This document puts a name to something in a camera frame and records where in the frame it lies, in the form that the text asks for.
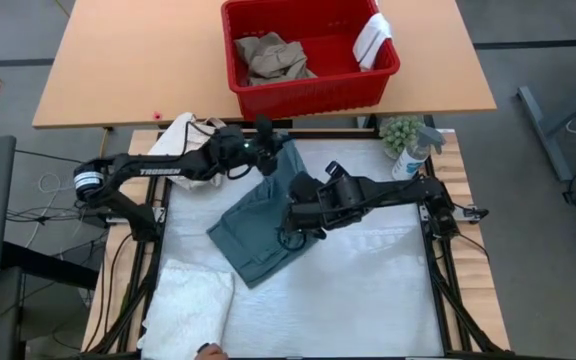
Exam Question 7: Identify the small white cloth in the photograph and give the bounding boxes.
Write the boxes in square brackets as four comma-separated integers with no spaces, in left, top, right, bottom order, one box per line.
[352,12,394,72]

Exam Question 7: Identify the grey metal desk leg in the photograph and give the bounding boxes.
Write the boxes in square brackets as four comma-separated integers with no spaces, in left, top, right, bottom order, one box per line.
[516,64,576,184]

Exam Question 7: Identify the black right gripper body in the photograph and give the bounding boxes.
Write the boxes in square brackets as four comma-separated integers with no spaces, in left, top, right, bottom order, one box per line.
[316,160,370,230]

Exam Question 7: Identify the white spray bottle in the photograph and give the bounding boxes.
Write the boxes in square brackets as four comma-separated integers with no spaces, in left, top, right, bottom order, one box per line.
[391,126,448,181]

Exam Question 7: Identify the red plastic laundry bin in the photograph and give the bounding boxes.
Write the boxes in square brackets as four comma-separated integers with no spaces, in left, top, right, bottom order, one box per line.
[220,0,402,121]

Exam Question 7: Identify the black aluminium table frame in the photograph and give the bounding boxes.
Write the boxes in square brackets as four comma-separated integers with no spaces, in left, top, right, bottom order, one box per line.
[87,119,509,360]

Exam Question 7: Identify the khaki garment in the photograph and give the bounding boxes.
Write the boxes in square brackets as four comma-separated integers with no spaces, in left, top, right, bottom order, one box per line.
[233,32,318,87]

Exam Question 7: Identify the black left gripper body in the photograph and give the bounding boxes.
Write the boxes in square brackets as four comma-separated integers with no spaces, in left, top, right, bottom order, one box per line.
[208,124,282,174]

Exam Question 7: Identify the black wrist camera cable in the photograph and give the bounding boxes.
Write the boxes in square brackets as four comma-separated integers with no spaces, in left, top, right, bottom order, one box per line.
[181,119,219,157]
[276,225,309,252]

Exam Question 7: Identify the small potted green plant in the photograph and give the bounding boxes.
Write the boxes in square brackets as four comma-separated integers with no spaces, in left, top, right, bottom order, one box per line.
[379,115,425,160]

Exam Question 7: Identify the large light wooden desk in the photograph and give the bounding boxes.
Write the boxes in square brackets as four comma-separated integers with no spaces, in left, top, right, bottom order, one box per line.
[32,0,498,129]

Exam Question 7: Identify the teal grey garment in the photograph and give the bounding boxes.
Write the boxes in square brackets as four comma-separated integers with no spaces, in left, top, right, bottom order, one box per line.
[206,138,319,290]

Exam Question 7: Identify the white lace shirt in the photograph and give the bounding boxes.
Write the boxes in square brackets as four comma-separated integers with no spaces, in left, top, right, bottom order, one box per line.
[137,258,236,360]

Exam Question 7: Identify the cream canvas tote bag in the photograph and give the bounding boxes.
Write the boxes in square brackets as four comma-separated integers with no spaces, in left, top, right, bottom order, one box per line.
[147,112,227,190]

